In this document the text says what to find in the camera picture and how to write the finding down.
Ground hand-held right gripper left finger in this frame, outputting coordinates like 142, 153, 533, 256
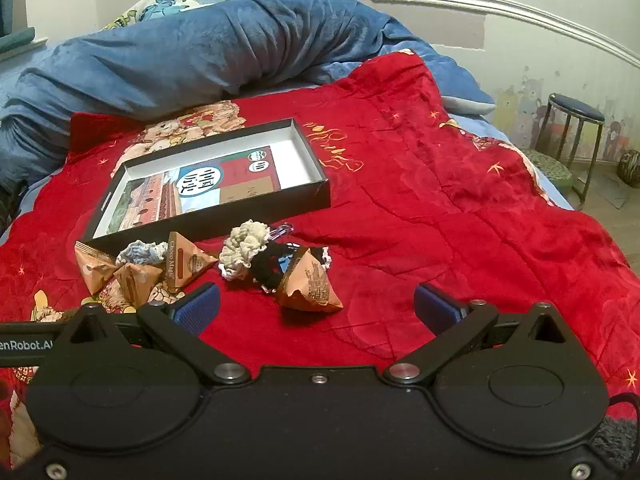
62, 282, 253, 386

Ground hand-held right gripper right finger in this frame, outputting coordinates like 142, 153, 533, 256
384, 282, 573, 386

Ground orange triangular snack packet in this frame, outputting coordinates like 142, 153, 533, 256
276, 246, 345, 315
112, 262, 165, 307
166, 231, 219, 292
74, 241, 118, 296

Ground beige crochet scrunchie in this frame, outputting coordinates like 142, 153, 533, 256
218, 220, 274, 281

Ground blue crochet scrunchie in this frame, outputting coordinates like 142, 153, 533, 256
116, 241, 170, 267

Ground black crochet scrunchie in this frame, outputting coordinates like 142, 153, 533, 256
247, 242, 332, 295

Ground black cardboard box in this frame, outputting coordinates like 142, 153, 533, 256
80, 118, 332, 257

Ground colourful textbook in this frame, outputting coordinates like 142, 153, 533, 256
106, 146, 281, 235

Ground red printed blanket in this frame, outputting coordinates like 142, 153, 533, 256
0, 49, 640, 466

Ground green round cushion stool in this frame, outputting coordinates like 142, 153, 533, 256
520, 148, 574, 192

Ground light blue bed sheet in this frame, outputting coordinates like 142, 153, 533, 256
0, 0, 576, 241

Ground striped green ball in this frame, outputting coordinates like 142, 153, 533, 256
619, 149, 640, 192

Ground metal stool with blue seat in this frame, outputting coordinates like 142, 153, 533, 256
536, 93, 607, 211

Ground blue velvet blanket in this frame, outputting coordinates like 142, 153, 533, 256
0, 0, 497, 186

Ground floral pillow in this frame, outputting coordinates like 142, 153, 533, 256
100, 0, 201, 32

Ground teal window frame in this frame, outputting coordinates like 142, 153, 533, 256
0, 0, 37, 54

